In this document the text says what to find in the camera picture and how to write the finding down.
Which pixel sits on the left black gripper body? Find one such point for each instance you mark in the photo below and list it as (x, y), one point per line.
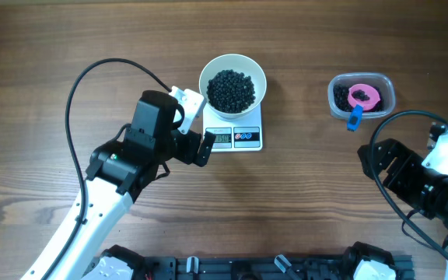
(183, 148)

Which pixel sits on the white digital kitchen scale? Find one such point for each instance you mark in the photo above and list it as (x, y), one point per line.
(243, 134)

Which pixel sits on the clear plastic container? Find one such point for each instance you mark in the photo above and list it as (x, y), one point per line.
(382, 82)

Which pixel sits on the black beans in bowl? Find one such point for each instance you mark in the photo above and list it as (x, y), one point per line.
(230, 92)

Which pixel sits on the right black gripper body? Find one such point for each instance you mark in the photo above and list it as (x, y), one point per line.
(427, 190)

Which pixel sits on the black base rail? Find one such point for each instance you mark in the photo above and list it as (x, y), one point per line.
(359, 261)

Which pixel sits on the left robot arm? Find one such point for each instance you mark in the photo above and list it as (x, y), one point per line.
(118, 172)

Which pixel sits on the pink scoop blue handle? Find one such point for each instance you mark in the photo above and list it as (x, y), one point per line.
(361, 98)

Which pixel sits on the white round bowl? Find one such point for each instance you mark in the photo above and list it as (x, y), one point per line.
(238, 63)

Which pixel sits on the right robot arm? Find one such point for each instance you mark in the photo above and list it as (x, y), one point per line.
(421, 183)

